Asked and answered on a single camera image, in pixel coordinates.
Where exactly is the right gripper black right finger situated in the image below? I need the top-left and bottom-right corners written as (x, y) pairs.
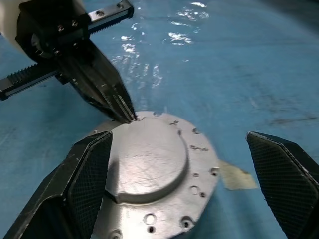
top-left (245, 131), bottom-right (319, 239)

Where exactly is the small tan tape piece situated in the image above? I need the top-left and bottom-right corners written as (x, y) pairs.
top-left (218, 160), bottom-right (259, 191)

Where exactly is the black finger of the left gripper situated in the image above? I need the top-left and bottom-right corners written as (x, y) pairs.
top-left (86, 39), bottom-right (137, 120)
top-left (58, 56), bottom-right (132, 124)

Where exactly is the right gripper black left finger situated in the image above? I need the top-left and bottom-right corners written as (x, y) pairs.
top-left (2, 130), bottom-right (113, 239)

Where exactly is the small metal bracket part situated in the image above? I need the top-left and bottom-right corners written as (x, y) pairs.
top-left (91, 110), bottom-right (221, 239)

